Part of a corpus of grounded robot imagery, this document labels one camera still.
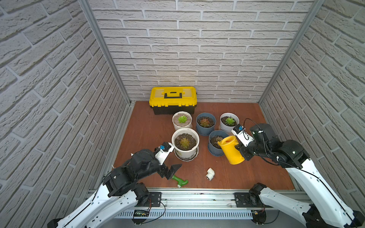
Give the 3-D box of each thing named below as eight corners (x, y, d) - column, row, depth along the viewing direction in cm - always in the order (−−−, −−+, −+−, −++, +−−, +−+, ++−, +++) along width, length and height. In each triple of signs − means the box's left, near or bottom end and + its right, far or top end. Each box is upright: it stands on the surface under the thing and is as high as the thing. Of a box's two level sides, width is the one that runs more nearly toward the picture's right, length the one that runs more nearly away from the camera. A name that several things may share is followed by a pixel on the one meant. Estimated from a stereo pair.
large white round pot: (172, 161, 89) (170, 152, 78) (174, 138, 100) (172, 127, 89) (198, 161, 89) (200, 152, 79) (197, 138, 100) (198, 128, 89)
